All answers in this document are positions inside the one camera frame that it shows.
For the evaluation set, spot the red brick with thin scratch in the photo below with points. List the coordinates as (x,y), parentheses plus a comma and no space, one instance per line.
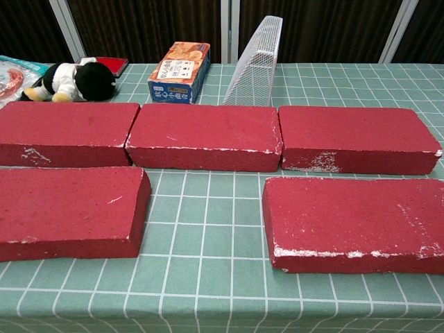
(69,204)

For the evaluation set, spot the green checked tablecloth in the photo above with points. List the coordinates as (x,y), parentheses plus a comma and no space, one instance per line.
(208,243)

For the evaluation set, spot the red brick with chipped edge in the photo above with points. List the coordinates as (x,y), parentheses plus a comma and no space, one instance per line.
(347,215)

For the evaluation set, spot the red flat ink pad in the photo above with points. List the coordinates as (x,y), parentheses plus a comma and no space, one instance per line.
(114,64)

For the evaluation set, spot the dark ribbed partition panel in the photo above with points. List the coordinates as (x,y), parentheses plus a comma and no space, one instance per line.
(329,27)
(426,31)
(24,27)
(145,24)

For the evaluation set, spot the red foam brick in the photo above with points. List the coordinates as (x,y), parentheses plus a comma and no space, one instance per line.
(354,128)
(62,125)
(204,128)

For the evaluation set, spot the orange and blue cookie box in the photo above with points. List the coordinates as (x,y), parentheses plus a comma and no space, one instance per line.
(180,69)

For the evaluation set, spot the black white penguin plush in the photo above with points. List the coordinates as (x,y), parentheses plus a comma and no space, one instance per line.
(90,79)

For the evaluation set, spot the teal white snack bag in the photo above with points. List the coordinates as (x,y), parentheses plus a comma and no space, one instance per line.
(14,79)

